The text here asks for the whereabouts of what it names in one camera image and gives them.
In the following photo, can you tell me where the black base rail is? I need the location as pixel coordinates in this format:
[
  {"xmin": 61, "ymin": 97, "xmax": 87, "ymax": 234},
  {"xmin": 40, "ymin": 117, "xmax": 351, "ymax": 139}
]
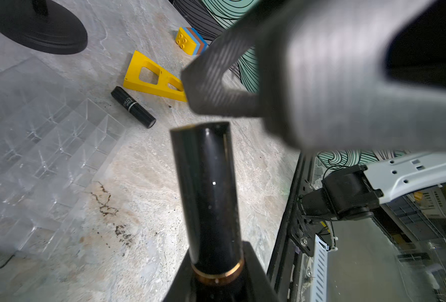
[{"xmin": 266, "ymin": 153, "xmax": 314, "ymax": 301}]

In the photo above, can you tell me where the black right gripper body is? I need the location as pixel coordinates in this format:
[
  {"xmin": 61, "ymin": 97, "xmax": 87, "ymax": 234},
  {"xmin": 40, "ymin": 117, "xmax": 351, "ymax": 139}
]
[{"xmin": 255, "ymin": 1, "xmax": 446, "ymax": 151}]

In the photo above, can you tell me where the black microphone stand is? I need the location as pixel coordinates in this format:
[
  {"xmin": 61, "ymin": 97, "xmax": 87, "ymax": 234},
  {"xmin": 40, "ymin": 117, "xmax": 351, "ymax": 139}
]
[{"xmin": 0, "ymin": 0, "xmax": 88, "ymax": 55}]

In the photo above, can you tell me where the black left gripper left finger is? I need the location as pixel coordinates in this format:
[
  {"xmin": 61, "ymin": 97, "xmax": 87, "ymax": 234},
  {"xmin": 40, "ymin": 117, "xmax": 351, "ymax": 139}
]
[{"xmin": 163, "ymin": 251, "xmax": 197, "ymax": 302}]

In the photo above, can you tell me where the white perforated cable tray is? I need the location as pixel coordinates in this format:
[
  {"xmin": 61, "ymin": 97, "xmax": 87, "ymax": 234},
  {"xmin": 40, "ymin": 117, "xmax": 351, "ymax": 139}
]
[{"xmin": 310, "ymin": 235, "xmax": 329, "ymax": 302}]

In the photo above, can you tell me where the black lipstick gold band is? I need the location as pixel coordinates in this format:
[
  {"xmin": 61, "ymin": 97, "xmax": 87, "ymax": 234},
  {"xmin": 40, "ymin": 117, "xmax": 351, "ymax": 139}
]
[{"xmin": 170, "ymin": 122, "xmax": 244, "ymax": 286}]

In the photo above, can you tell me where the multicolour toy brick stack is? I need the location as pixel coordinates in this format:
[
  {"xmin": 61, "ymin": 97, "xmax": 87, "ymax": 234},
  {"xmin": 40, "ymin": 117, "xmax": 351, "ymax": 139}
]
[{"xmin": 175, "ymin": 27, "xmax": 208, "ymax": 56}]

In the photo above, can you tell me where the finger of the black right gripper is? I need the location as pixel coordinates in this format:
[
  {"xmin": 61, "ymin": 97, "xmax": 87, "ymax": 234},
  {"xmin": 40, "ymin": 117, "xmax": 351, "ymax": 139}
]
[{"xmin": 181, "ymin": 23, "xmax": 268, "ymax": 118}]

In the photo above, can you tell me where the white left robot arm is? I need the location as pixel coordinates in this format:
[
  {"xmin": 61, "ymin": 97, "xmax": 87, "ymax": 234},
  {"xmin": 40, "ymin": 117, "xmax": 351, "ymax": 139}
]
[{"xmin": 165, "ymin": 153, "xmax": 446, "ymax": 301}]

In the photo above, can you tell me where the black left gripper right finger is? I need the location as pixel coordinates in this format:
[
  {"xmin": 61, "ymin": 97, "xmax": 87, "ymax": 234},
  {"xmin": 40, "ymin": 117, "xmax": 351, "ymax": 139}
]
[{"xmin": 243, "ymin": 242, "xmax": 278, "ymax": 302}]

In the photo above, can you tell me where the yellow triangular plastic frame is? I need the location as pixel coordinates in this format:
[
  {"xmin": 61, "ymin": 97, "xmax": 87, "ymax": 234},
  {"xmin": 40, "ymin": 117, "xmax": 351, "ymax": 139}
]
[{"xmin": 123, "ymin": 50, "xmax": 187, "ymax": 102}]

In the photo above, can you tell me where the clear acrylic lipstick organizer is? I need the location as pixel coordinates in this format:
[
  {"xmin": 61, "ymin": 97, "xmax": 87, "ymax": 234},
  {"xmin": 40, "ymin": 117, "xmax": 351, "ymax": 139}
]
[{"xmin": 0, "ymin": 57, "xmax": 126, "ymax": 258}]

